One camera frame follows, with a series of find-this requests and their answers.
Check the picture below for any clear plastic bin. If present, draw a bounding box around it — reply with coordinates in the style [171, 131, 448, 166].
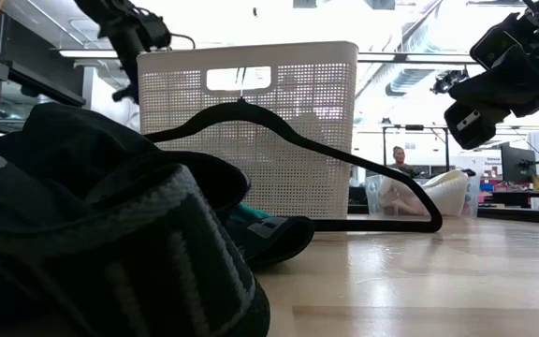
[364, 172, 482, 220]

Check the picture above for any ceiling light fixture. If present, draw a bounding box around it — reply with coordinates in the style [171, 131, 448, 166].
[58, 49, 121, 60]

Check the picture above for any black monitor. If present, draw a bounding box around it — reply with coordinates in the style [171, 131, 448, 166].
[500, 142, 538, 184]

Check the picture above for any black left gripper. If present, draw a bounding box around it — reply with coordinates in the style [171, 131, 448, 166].
[111, 44, 145, 103]

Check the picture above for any pink cloth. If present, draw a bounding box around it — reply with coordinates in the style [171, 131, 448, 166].
[380, 185, 429, 217]

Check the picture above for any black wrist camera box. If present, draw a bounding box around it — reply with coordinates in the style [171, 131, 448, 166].
[469, 25, 524, 71]

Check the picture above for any black ceiling-mounted device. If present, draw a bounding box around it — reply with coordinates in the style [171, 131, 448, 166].
[430, 66, 470, 95]

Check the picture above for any black metal rig frame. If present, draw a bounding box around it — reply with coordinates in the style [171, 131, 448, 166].
[477, 205, 539, 227]

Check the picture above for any black metal rack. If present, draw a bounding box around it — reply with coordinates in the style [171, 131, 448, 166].
[381, 124, 452, 172]

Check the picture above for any person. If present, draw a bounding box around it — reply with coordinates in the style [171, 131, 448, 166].
[387, 145, 421, 179]

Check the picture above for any black velvet clothes hanger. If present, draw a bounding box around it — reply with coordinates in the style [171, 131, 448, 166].
[142, 68, 444, 234]

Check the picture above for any white perforated laundry basket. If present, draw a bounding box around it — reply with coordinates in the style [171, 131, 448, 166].
[136, 40, 360, 221]

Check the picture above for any dark metal shelf frame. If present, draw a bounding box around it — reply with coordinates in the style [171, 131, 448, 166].
[0, 0, 87, 141]

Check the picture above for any teal sock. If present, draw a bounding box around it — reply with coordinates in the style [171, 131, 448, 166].
[231, 201, 276, 222]

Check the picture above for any black underwear grey stitched waistband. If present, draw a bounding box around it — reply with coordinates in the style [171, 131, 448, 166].
[0, 142, 271, 337]

